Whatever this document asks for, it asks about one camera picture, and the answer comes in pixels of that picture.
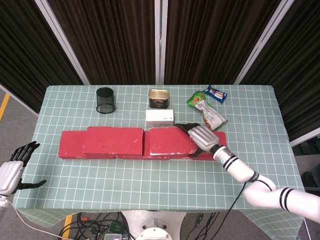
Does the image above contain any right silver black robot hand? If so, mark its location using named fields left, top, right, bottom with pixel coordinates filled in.
left=174, top=122, right=221, bottom=159

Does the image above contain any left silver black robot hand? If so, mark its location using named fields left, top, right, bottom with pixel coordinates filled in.
left=0, top=141, right=48, bottom=197

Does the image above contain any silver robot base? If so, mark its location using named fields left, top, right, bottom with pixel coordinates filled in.
left=121, top=209, right=188, bottom=240

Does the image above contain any green snack bag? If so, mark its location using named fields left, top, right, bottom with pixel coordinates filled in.
left=186, top=90, right=228, bottom=132

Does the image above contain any blue cookie pack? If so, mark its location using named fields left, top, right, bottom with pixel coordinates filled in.
left=203, top=84, right=228, bottom=104

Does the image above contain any white cardboard box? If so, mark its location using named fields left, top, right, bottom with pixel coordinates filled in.
left=145, top=108, right=175, bottom=127

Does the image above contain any luncheon meat can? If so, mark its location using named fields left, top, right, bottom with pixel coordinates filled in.
left=148, top=89, right=171, bottom=110

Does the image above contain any yellow floor tape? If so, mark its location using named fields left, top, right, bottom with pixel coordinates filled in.
left=0, top=92, right=11, bottom=121
left=61, top=213, right=73, bottom=240

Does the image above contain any green checked tablecloth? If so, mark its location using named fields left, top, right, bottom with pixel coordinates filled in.
left=12, top=84, right=308, bottom=228

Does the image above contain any dark brown curtain panel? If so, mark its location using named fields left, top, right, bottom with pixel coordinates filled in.
left=239, top=0, right=320, bottom=142
left=0, top=0, right=85, bottom=113
left=47, top=0, right=156, bottom=85
left=164, top=0, right=283, bottom=85

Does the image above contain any black mesh pen holder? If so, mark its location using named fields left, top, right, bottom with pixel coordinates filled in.
left=95, top=87, right=117, bottom=114

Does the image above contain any white floor cable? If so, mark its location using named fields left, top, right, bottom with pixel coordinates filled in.
left=6, top=199, right=62, bottom=238

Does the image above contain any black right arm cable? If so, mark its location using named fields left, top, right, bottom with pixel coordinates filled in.
left=219, top=182, right=248, bottom=240

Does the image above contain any black floor cable bundle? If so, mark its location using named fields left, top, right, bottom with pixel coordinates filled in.
left=58, top=211, right=131, bottom=240
left=194, top=211, right=221, bottom=240

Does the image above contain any white partition post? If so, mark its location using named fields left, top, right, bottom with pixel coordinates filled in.
left=154, top=0, right=168, bottom=85
left=34, top=0, right=91, bottom=85
left=233, top=0, right=296, bottom=85

